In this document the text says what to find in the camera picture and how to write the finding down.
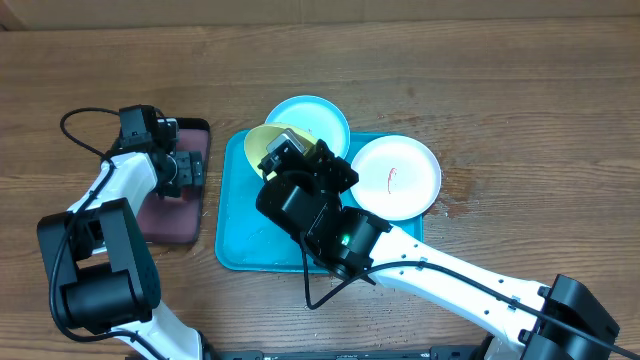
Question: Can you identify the black water tray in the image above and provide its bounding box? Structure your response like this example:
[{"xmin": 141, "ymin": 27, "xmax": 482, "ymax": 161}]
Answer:
[{"xmin": 106, "ymin": 109, "xmax": 210, "ymax": 244}]

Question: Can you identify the white plate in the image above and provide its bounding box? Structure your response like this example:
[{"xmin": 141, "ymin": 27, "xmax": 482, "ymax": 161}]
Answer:
[{"xmin": 351, "ymin": 135, "xmax": 442, "ymax": 221}]

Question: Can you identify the light blue plate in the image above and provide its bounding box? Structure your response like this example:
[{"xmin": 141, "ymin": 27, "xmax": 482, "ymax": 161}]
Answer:
[{"xmin": 266, "ymin": 95, "xmax": 351, "ymax": 158}]

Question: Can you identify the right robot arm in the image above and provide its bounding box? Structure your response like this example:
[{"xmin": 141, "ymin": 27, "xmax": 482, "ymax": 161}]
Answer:
[{"xmin": 244, "ymin": 133, "xmax": 619, "ymax": 359}]

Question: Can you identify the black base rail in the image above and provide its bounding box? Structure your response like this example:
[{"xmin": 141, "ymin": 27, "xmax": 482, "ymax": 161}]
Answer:
[{"xmin": 216, "ymin": 345, "xmax": 484, "ymax": 360}]

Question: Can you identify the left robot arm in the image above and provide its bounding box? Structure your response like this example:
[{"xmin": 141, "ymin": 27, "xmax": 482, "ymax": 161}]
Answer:
[{"xmin": 37, "ymin": 105, "xmax": 218, "ymax": 359}]

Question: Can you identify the yellow-green plate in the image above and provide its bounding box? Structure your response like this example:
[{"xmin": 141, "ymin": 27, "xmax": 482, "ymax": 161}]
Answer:
[{"xmin": 244, "ymin": 123, "xmax": 318, "ymax": 177}]

